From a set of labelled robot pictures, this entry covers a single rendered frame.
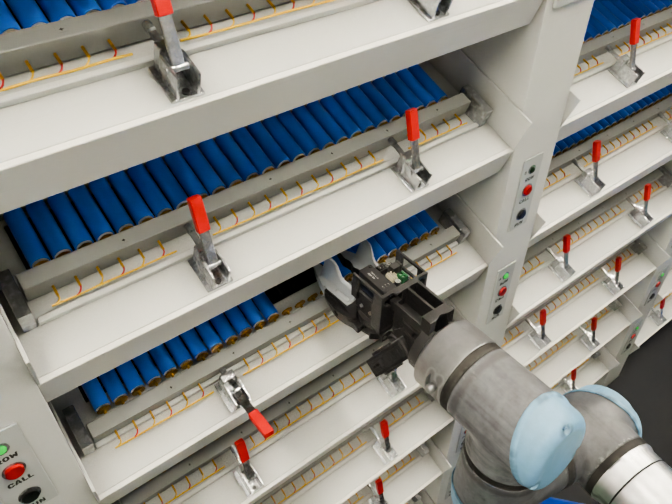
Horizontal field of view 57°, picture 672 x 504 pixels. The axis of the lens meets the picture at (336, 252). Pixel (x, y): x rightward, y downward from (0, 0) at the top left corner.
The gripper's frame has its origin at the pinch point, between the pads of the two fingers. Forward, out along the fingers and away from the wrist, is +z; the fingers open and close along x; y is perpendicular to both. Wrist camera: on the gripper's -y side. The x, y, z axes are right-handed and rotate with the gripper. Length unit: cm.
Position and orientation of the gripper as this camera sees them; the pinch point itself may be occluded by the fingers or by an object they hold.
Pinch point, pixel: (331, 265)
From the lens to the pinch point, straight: 83.2
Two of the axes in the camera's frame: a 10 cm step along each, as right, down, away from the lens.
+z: -6.1, -5.3, 5.9
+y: 0.1, -7.5, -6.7
